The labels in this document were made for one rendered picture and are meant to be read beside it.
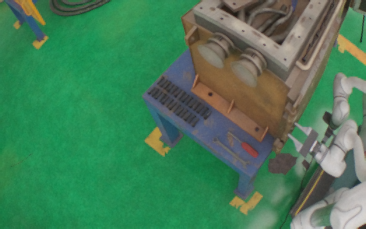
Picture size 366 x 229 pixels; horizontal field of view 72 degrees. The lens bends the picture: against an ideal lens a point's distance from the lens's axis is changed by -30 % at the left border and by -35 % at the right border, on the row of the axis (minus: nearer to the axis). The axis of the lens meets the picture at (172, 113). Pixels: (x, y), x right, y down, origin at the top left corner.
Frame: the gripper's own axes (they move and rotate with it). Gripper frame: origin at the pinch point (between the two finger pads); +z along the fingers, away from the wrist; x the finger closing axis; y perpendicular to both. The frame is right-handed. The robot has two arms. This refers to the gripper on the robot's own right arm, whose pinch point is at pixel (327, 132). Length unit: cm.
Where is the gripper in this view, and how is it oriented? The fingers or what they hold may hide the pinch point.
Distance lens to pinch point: 192.8
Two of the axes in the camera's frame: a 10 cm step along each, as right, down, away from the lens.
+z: 1.6, 4.1, 9.0
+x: 6.4, -7.4, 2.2
